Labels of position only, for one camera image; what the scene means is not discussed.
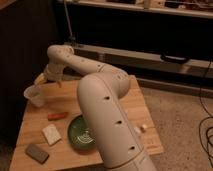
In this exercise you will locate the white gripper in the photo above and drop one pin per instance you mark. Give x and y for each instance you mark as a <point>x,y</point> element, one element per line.
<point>52,72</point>

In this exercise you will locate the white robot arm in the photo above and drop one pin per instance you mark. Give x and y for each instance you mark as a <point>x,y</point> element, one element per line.
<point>99,92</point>

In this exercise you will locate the red sausage-shaped object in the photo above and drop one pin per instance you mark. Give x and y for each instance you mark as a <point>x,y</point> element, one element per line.
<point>57,116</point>

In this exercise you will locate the metal pole in background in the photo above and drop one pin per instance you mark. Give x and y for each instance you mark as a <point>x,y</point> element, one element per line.
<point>71,36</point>

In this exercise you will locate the green round bowl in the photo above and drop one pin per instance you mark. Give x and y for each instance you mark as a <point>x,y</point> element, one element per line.
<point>79,136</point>

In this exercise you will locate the wooden table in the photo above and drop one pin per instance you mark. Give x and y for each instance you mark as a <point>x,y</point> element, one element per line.
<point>62,155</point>

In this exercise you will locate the grey rectangular block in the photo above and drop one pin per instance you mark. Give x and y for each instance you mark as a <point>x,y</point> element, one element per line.
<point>37,153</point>

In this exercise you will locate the small white bottle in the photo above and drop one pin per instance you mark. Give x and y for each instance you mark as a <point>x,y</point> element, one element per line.
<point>141,128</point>

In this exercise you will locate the black device on ledge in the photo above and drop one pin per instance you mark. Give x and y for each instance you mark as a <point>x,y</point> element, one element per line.
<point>174,60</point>

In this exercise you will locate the upper background shelf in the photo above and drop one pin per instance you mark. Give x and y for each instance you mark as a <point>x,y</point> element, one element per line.
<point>146,8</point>

